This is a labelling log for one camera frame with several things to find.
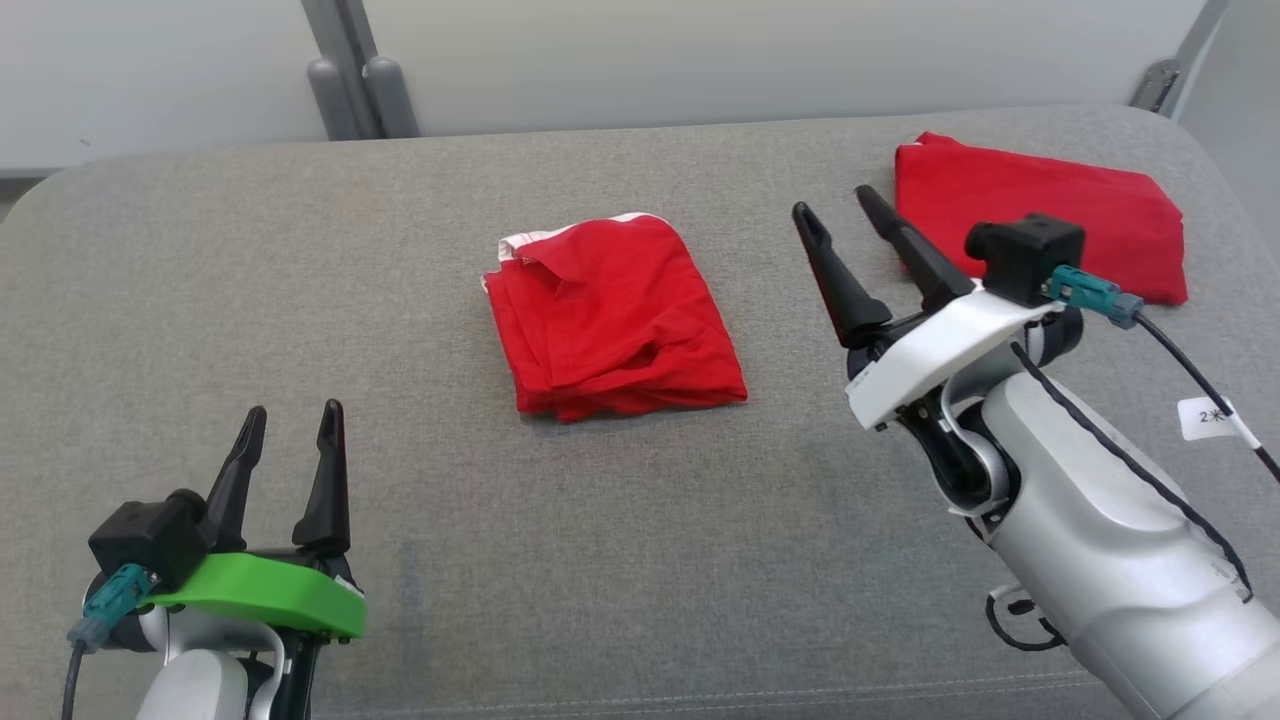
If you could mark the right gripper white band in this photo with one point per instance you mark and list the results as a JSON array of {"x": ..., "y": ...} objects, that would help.
[{"x": 940, "y": 345}]

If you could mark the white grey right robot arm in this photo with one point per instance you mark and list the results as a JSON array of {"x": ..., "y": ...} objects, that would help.
[{"x": 1080, "y": 520}]

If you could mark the grey frame post with bracket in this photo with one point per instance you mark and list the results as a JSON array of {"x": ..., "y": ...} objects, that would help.
[{"x": 1160, "y": 85}]

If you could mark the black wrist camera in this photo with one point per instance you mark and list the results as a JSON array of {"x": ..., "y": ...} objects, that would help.
[
  {"x": 1030, "y": 255},
  {"x": 150, "y": 540}
]

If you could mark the grey fabric sofa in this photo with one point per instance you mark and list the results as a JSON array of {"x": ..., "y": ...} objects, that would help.
[{"x": 600, "y": 550}]

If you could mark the red Bulls 23 jersey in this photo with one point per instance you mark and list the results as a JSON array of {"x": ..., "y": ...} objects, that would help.
[{"x": 1050, "y": 210}]

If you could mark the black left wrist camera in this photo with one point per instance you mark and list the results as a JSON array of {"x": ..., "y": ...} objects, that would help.
[{"x": 150, "y": 540}]

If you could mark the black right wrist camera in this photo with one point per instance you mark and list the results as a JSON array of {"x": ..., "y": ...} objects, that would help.
[{"x": 1030, "y": 255}]

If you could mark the red shorts white stripes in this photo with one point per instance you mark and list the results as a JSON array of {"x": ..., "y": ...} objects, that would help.
[{"x": 620, "y": 320}]

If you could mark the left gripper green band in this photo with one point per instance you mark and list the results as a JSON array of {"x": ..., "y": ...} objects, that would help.
[{"x": 270, "y": 590}]

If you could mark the grey metal frame post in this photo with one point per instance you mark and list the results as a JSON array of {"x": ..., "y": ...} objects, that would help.
[
  {"x": 335, "y": 90},
  {"x": 392, "y": 95}
]

